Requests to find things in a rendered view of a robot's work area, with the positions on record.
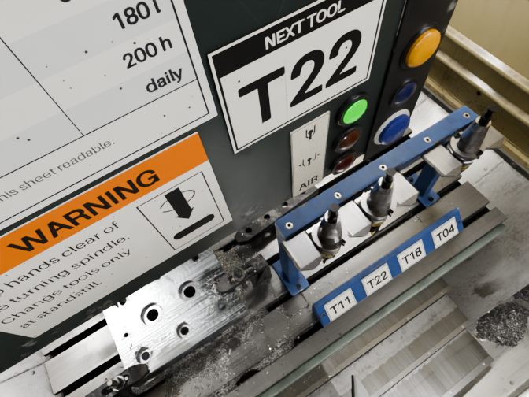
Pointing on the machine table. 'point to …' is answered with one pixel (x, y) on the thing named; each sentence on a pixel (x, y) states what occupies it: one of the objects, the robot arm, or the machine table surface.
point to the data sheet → (90, 92)
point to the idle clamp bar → (251, 234)
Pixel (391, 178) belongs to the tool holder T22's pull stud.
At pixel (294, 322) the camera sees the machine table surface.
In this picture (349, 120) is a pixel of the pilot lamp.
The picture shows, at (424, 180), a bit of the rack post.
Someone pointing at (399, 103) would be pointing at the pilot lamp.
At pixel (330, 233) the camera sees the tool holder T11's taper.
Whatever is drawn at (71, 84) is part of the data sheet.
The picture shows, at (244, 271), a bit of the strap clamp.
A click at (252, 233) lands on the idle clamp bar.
